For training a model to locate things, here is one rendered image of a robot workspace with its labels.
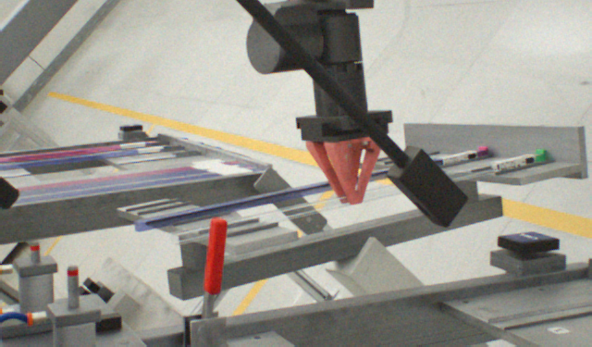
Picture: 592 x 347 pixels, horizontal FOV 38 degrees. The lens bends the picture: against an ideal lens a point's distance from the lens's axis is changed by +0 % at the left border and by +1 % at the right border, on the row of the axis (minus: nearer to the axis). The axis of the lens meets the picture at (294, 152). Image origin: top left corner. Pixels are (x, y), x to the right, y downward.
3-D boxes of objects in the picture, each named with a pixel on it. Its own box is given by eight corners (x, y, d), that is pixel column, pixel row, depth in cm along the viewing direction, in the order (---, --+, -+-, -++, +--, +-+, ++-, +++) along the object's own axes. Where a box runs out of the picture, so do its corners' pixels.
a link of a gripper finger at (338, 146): (341, 212, 89) (332, 123, 88) (306, 205, 95) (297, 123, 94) (393, 200, 92) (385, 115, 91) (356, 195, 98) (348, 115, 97)
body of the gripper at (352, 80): (344, 135, 86) (337, 63, 86) (294, 133, 95) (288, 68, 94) (396, 127, 90) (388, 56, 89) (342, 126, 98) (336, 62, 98)
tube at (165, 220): (481, 156, 117) (480, 148, 117) (488, 156, 116) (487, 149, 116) (135, 230, 92) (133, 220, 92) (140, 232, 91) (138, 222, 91)
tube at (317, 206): (538, 160, 108) (537, 152, 108) (547, 161, 107) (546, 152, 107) (171, 243, 83) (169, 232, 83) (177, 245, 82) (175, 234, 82)
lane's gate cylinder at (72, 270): (78, 304, 46) (77, 264, 46) (80, 307, 46) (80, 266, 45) (67, 306, 46) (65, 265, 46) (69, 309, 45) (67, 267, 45)
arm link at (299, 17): (380, -46, 87) (325, -49, 93) (293, -45, 80) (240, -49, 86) (375, 70, 90) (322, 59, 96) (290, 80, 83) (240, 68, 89)
